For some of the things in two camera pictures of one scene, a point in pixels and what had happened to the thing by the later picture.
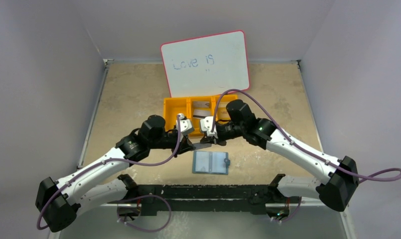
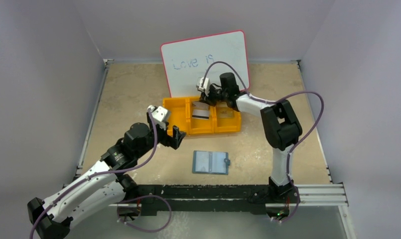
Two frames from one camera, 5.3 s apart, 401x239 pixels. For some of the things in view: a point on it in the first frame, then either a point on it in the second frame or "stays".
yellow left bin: (173, 106) stays
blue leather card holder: (210, 162) stays
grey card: (200, 146) -> (200, 105)
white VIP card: (200, 113) stays
